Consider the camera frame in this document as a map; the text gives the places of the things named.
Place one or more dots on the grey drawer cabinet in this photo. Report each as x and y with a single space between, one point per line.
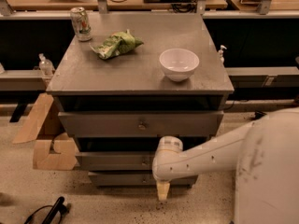
135 82

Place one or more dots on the white pump bottle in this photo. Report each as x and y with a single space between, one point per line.
221 52

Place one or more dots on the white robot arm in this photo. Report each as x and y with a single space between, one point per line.
265 157

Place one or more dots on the white bowl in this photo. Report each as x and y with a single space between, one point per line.
178 64

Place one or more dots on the grey bottom drawer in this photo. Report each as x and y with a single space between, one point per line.
122 178

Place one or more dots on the green chip bag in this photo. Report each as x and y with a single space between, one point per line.
117 44

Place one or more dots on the soda can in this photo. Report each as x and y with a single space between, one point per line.
80 22

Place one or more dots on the grey top drawer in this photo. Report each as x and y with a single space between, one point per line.
138 124

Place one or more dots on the clear sanitizer bottle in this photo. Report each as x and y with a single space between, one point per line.
46 66

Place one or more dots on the grey drawer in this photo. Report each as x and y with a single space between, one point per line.
122 178
115 160
138 124

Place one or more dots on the cardboard box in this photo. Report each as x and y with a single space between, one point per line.
53 148

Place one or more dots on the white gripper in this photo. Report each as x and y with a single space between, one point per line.
163 177

